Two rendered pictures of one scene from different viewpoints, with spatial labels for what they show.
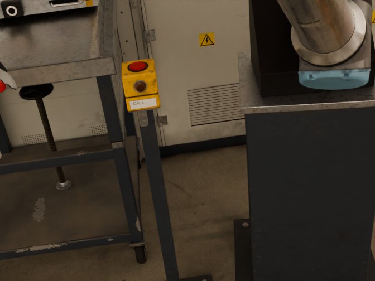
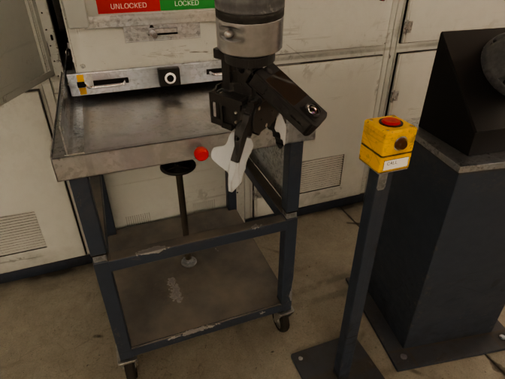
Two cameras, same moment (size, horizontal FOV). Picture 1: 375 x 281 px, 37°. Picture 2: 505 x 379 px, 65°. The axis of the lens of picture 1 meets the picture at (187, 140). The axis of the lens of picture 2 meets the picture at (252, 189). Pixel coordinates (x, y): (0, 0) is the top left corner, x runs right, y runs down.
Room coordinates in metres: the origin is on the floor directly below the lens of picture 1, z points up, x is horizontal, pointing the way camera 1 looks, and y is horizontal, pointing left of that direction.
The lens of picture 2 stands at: (0.55, 0.63, 1.23)
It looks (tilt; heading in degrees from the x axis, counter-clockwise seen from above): 32 degrees down; 342
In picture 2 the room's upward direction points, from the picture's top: straight up
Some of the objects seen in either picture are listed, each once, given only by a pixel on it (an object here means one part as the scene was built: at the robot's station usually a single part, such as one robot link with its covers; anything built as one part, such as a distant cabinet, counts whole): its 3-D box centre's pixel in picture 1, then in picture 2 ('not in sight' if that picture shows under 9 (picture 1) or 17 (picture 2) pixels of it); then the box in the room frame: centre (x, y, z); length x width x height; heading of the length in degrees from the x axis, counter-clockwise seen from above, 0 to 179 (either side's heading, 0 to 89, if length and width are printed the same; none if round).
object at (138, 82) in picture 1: (140, 87); (402, 144); (1.16, 0.09, 0.87); 0.03 x 0.01 x 0.03; 92
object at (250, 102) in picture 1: (308, 76); (482, 137); (1.34, -0.35, 0.74); 0.38 x 0.32 x 0.02; 83
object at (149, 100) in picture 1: (140, 85); (386, 144); (1.20, 0.10, 0.85); 0.08 x 0.08 x 0.10; 2
